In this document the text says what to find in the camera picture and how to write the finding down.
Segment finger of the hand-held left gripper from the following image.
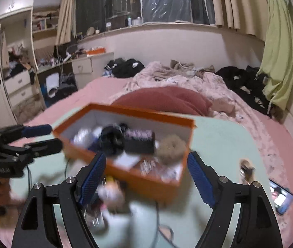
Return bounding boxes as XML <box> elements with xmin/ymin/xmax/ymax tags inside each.
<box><xmin>0</xmin><ymin>124</ymin><xmax>53</xmax><ymax>143</ymax></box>
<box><xmin>12</xmin><ymin>138</ymin><xmax>64</xmax><ymax>164</ymax></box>

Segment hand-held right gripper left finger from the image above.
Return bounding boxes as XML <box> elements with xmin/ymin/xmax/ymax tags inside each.
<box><xmin>12</xmin><ymin>152</ymin><xmax>107</xmax><ymax>248</ymax></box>

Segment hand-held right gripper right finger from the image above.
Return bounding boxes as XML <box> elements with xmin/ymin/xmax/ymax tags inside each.
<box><xmin>187</xmin><ymin>151</ymin><xmax>284</xmax><ymax>248</ymax></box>

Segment small doll figure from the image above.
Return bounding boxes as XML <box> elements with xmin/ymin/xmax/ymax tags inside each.
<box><xmin>97</xmin><ymin>179</ymin><xmax>126</xmax><ymax>212</ymax></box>

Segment fluffy fur ball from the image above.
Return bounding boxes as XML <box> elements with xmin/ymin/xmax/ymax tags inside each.
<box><xmin>158</xmin><ymin>136</ymin><xmax>185</xmax><ymax>164</ymax></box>

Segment black leather cloth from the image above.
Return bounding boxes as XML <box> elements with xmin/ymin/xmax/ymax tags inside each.
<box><xmin>99</xmin><ymin>124</ymin><xmax>129</xmax><ymax>157</ymax></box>

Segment orange cardboard box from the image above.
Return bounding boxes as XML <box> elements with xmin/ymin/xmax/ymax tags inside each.
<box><xmin>52</xmin><ymin>103</ymin><xmax>196</xmax><ymax>204</ymax></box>

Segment black pink patterned pouch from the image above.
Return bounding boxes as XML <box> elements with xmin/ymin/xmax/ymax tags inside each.
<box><xmin>123</xmin><ymin>129</ymin><xmax>156</xmax><ymax>155</ymax></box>

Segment mint cartoon desktop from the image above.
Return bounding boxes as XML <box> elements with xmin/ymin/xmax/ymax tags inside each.
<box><xmin>7</xmin><ymin>114</ymin><xmax>278</xmax><ymax>248</ymax></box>

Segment white paper card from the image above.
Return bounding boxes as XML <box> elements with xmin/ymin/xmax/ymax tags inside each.
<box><xmin>113</xmin><ymin>155</ymin><xmax>142</xmax><ymax>171</ymax></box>

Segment dark crumpled wrappers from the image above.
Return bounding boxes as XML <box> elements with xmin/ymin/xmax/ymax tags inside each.
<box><xmin>239</xmin><ymin>159</ymin><xmax>255</xmax><ymax>186</ymax></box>

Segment white drawer unit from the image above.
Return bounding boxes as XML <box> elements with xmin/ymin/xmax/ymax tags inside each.
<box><xmin>3</xmin><ymin>68</ymin><xmax>37</xmax><ymax>106</ymax></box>

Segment mixed clothes pile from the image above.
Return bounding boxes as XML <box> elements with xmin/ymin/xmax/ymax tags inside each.
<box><xmin>7</xmin><ymin>44</ymin><xmax>36</xmax><ymax>78</ymax></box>

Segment white drawer cabinet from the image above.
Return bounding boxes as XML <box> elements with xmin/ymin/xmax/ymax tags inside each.
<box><xmin>72</xmin><ymin>52</ymin><xmax>115</xmax><ymax>88</ymax></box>

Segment black smartphone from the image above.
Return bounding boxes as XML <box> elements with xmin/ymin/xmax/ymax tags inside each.
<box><xmin>268</xmin><ymin>179</ymin><xmax>293</xmax><ymax>215</ymax></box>

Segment red pillow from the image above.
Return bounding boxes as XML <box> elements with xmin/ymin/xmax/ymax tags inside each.
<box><xmin>112</xmin><ymin>86</ymin><xmax>213</xmax><ymax>117</ymax></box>

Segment black clothes with white stripes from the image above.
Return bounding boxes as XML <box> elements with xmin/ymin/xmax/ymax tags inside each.
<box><xmin>104</xmin><ymin>57</ymin><xmax>145</xmax><ymax>78</ymax></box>

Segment black clothes heap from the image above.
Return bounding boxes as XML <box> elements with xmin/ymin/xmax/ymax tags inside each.
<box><xmin>215</xmin><ymin>66</ymin><xmax>273</xmax><ymax>114</ymax></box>

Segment white open shelf unit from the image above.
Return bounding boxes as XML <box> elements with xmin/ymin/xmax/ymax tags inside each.
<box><xmin>32</xmin><ymin>0</ymin><xmax>60</xmax><ymax>34</ymax></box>

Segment beige knit garment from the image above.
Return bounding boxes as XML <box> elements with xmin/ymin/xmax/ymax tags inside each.
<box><xmin>170</xmin><ymin>59</ymin><xmax>215</xmax><ymax>78</ymax></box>

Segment pale pink floral quilt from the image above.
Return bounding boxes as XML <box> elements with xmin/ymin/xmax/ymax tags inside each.
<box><xmin>109</xmin><ymin>61</ymin><xmax>237</xmax><ymax>117</ymax></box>

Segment beige curtain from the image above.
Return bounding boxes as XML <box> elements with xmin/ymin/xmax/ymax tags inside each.
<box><xmin>208</xmin><ymin>0</ymin><xmax>268</xmax><ymax>42</ymax></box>
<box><xmin>55</xmin><ymin>0</ymin><xmax>80</xmax><ymax>45</ymax></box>

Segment light green hanging garment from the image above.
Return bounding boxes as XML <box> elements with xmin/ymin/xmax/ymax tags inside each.
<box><xmin>256</xmin><ymin>0</ymin><xmax>293</xmax><ymax>114</ymax></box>

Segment clear plastic window sheet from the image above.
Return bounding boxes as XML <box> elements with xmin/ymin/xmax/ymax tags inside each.
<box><xmin>140</xmin><ymin>0</ymin><xmax>215</xmax><ymax>25</ymax></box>

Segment black braided cable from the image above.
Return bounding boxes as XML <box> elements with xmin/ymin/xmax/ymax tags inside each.
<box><xmin>154</xmin><ymin>201</ymin><xmax>178</xmax><ymax>248</ymax></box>

